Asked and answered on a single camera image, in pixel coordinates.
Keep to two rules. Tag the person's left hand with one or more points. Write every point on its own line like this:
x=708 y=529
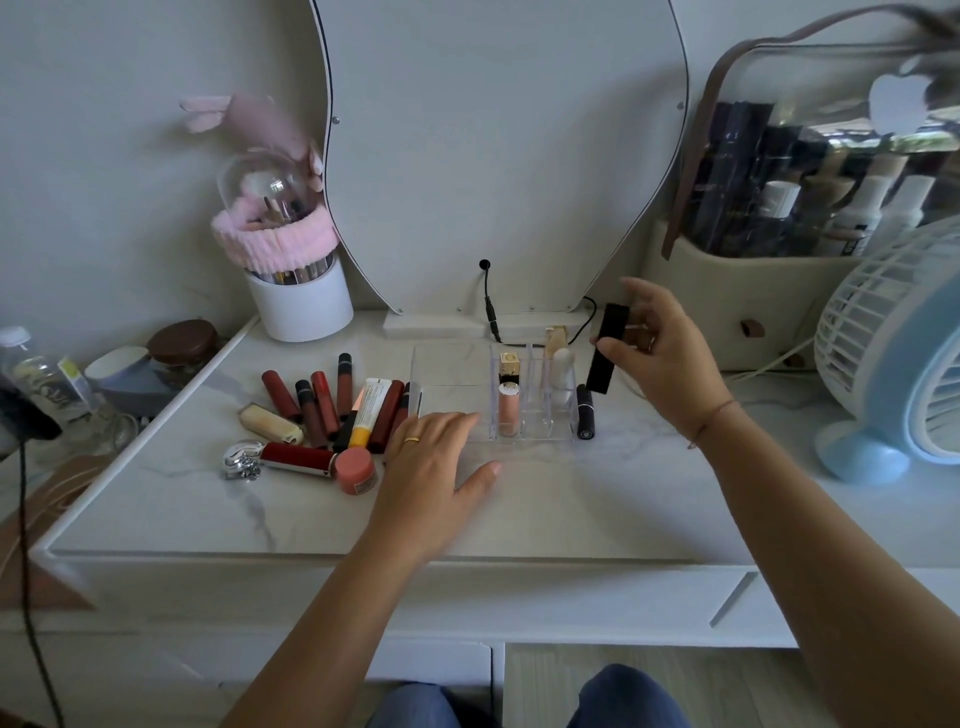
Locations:
x=420 y=495

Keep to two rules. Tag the person's right hand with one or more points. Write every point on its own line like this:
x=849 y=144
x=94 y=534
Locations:
x=675 y=360

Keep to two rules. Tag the person's left little finger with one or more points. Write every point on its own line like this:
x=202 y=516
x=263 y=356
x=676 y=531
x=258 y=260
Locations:
x=392 y=457

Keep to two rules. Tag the person's left middle finger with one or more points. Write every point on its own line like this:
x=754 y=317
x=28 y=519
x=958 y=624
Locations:
x=435 y=433

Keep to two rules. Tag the person's right thumb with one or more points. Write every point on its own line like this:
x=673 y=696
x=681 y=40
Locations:
x=616 y=354

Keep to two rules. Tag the person's left thumb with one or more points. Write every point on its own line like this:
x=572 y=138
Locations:
x=481 y=481

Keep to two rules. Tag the black square lipstick tube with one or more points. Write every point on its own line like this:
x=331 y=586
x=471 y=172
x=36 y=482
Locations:
x=607 y=352

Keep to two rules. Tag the person's right forearm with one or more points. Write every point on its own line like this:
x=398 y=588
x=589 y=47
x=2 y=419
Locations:
x=817 y=570

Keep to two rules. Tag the person's left forearm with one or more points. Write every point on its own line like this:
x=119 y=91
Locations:
x=337 y=637

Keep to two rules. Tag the pink round cosmetic jar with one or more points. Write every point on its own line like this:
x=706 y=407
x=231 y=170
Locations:
x=355 y=471

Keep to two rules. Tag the dark red lip gloss tube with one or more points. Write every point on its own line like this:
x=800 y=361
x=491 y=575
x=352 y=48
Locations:
x=386 y=416
x=402 y=409

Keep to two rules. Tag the yellow and white cream tube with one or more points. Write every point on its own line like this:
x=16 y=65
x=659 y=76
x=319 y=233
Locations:
x=369 y=412

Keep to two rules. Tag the small black cosmetic tube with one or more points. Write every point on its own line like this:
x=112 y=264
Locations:
x=344 y=433

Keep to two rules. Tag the white cosmetic tube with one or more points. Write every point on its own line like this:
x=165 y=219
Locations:
x=563 y=367

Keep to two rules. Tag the beige gold cosmetic stick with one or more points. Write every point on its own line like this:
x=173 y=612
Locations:
x=556 y=341

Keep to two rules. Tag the black round lipstick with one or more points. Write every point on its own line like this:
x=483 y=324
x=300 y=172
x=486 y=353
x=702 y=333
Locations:
x=586 y=414

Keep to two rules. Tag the pink lip gloss tube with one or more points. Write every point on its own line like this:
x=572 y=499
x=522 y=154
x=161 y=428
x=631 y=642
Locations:
x=508 y=409

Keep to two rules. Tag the clear acrylic makeup organizer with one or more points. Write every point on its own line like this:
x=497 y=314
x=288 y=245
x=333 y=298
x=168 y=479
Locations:
x=536 y=416

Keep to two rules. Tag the dark red black-capped lip gloss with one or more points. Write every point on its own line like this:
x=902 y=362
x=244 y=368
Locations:
x=310 y=414

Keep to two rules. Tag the red metallic lipstick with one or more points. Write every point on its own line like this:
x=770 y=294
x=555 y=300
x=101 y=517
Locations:
x=296 y=457

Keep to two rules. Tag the gold capped lipstick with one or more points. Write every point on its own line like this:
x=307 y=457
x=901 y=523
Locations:
x=509 y=366

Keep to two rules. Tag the white mirror base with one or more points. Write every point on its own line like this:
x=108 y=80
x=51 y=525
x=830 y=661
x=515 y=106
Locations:
x=435 y=324

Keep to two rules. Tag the cream clear-lid cosmetic storage box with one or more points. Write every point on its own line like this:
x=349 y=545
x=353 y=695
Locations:
x=720 y=292

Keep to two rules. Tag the white vanity table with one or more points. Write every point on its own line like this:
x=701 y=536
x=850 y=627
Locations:
x=450 y=600

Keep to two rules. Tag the cream gold lipstick case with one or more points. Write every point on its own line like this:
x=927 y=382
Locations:
x=270 y=424

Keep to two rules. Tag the silver crystal hair clip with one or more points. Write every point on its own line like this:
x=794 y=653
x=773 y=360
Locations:
x=241 y=460

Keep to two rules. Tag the white domed brush holder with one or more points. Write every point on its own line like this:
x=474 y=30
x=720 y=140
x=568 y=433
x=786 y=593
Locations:
x=300 y=300

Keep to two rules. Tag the curved frameless vanity mirror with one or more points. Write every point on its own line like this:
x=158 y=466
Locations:
x=502 y=150

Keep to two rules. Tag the brown lidded jar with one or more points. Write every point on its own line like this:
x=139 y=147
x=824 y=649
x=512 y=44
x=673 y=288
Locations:
x=184 y=345

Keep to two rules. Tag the pink fluffy headband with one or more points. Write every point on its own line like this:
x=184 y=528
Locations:
x=274 y=241

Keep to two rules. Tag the row of cosmetic bottles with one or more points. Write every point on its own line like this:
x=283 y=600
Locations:
x=810 y=195

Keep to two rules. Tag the person's blue jeans legs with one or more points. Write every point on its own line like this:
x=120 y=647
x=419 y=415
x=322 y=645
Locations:
x=622 y=701

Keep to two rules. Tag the bunch of makeup brushes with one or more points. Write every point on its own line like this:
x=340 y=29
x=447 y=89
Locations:
x=281 y=206

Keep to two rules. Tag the white and blue desk fan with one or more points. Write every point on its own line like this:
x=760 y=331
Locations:
x=892 y=352

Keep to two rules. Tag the white and grey container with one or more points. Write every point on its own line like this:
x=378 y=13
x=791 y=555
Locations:
x=127 y=379

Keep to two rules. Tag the clear plastic water bottle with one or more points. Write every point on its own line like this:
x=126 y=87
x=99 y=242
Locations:
x=52 y=382

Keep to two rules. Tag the pink bunny ear headband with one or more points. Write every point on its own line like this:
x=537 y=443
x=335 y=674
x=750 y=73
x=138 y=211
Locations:
x=255 y=124

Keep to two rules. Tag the black device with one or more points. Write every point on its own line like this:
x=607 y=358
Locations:
x=22 y=412

